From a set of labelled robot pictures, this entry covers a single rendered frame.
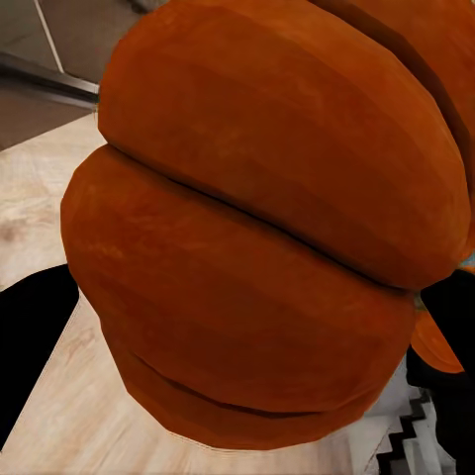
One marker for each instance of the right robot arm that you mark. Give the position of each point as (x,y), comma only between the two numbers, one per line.
(453,395)

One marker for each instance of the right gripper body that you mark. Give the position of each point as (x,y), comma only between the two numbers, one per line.
(454,402)

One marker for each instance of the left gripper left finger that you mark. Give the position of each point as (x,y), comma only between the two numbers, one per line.
(33,314)

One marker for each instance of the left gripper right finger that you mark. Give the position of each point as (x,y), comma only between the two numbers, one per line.
(451,303)

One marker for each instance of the stairs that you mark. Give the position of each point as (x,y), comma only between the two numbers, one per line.
(409,447)

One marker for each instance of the pumpkin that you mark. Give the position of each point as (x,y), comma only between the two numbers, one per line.
(281,180)
(430,344)

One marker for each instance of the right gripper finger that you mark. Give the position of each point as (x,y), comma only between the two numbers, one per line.
(414,362)

